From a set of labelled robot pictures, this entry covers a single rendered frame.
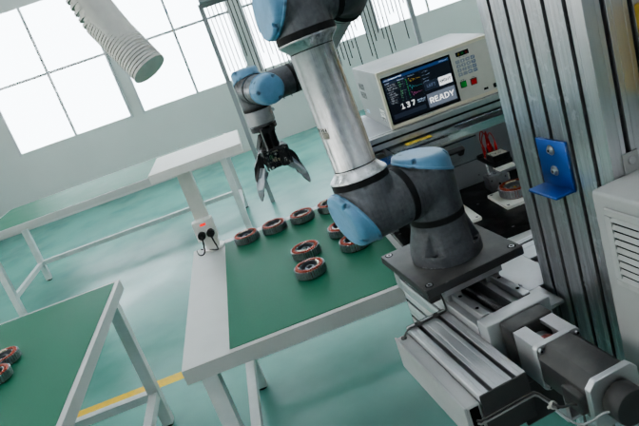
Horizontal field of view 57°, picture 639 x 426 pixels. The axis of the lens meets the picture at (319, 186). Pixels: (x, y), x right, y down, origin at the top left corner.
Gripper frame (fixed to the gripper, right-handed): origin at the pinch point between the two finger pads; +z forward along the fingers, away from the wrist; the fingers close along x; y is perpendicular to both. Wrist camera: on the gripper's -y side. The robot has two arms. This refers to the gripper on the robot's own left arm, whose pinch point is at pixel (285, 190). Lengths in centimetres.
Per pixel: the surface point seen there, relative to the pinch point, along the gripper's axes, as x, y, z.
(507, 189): 74, -13, 34
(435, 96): 66, -30, -2
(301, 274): -0.2, -27.3, 37.2
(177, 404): -69, -119, 115
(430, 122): 60, -28, 5
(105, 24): -29, -110, -64
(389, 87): 51, -32, -11
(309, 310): -4.6, -7.1, 40.2
